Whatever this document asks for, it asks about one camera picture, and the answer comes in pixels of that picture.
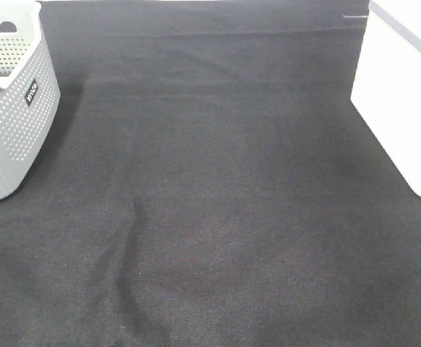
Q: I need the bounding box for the black fabric table mat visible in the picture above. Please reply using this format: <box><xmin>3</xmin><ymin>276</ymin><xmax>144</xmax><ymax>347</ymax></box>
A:
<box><xmin>0</xmin><ymin>1</ymin><xmax>421</xmax><ymax>346</ymax></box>

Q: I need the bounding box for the white plastic bin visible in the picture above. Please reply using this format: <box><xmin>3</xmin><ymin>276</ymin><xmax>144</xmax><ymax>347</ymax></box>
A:
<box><xmin>351</xmin><ymin>1</ymin><xmax>421</xmax><ymax>197</ymax></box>

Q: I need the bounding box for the grey perforated plastic basket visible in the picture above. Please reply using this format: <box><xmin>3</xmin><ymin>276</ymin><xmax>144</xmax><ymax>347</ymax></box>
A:
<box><xmin>0</xmin><ymin>1</ymin><xmax>61</xmax><ymax>200</ymax></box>

